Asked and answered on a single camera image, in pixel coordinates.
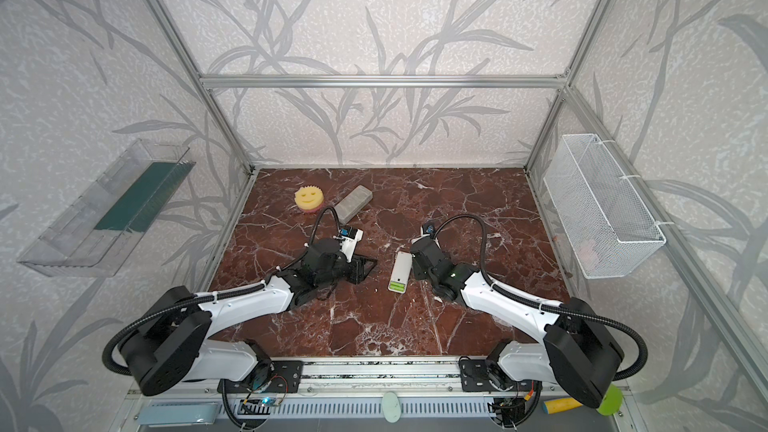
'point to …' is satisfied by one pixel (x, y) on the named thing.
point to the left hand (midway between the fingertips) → (378, 254)
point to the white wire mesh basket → (605, 229)
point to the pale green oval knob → (391, 407)
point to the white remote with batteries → (401, 270)
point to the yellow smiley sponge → (309, 198)
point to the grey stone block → (355, 200)
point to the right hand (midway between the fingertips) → (423, 247)
